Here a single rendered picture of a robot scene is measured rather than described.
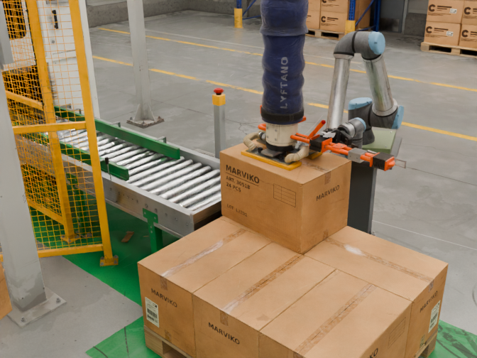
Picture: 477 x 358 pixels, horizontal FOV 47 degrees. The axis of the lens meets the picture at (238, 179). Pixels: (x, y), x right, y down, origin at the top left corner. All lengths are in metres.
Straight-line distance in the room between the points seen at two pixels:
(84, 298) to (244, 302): 1.36
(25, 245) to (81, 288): 0.52
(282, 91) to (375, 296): 1.08
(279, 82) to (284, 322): 1.15
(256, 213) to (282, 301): 0.63
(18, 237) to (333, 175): 1.78
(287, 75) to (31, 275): 1.88
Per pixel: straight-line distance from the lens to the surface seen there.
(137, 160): 4.12
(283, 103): 2.82
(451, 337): 3.39
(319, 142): 2.78
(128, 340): 3.26
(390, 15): 11.89
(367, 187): 3.70
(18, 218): 3.33
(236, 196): 3.09
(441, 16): 10.15
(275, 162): 2.88
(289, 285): 2.66
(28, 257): 3.45
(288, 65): 2.77
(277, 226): 2.92
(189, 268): 2.79
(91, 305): 3.56
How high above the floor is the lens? 2.10
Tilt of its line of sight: 25 degrees down
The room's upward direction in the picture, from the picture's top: 1 degrees counter-clockwise
